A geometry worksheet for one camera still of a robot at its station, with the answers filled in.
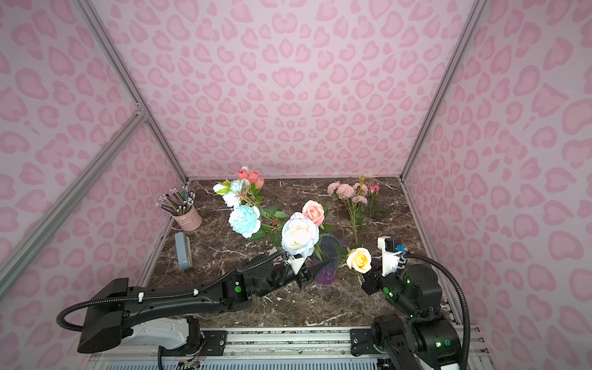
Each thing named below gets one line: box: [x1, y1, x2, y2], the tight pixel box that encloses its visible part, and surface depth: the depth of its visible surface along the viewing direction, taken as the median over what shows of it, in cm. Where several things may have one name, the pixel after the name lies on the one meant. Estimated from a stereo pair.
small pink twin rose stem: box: [326, 181, 358, 244], surface depth 106 cm
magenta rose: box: [367, 185, 381, 220], surface depth 112 cm
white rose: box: [281, 211, 320, 256], surface depth 49 cm
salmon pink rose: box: [302, 199, 325, 227], surface depth 52 cm
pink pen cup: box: [170, 205, 203, 233], surface depth 97 cm
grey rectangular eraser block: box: [174, 232, 193, 270], surface depth 92 cm
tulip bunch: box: [212, 165, 265, 209], surface depth 52 cm
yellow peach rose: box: [346, 247, 373, 274], surface depth 48 cm
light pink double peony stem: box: [352, 181, 369, 233], surface depth 109 cm
